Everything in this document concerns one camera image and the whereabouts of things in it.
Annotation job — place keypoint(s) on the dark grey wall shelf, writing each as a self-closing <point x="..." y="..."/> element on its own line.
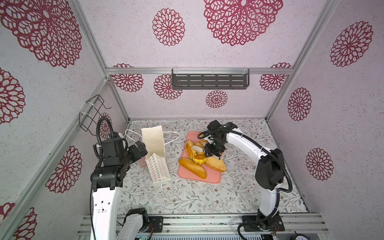
<point x="181" y="81"/>

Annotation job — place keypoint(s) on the pink object behind bag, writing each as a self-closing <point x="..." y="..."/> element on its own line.
<point x="142" y="162"/>

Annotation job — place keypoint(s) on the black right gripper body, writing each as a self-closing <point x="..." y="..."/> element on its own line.
<point x="214" y="148"/>

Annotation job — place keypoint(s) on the pale turnover pastry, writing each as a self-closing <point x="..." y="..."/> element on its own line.
<point x="216" y="164"/>

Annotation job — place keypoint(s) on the sugared oblong bread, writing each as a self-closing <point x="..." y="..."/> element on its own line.
<point x="189" y="149"/>

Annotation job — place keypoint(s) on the long golden baguette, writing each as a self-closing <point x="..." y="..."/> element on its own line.
<point x="194" y="168"/>

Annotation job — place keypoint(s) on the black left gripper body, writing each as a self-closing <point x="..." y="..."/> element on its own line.
<point x="134" y="155"/>

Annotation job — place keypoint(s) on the black wire wall rack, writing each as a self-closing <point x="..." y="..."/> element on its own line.
<point x="88" y="118"/>

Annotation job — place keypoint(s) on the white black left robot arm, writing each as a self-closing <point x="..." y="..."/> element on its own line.
<point x="115" y="159"/>

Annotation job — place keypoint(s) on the black round gauge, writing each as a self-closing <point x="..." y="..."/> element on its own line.
<point x="298" y="236"/>

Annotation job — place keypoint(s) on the ridged spiral bread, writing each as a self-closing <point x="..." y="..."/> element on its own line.
<point x="201" y="143"/>

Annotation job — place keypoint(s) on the white printed paper bag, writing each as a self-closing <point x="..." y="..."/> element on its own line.
<point x="155" y="159"/>

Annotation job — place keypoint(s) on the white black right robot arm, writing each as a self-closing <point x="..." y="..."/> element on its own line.
<point x="271" y="173"/>

